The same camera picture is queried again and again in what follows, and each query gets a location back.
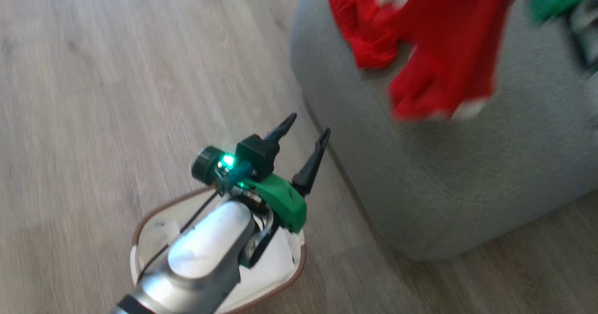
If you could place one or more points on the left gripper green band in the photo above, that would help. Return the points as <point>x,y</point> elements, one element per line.
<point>280,197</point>

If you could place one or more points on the red garment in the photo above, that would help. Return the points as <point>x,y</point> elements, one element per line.
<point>434,38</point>

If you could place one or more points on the grey fabric sofa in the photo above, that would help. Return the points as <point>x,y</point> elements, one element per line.
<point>467,174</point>

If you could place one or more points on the white laundry basket brown rim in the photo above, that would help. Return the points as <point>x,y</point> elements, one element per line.
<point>154,230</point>

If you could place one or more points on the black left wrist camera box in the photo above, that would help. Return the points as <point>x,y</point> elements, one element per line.
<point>257,155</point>

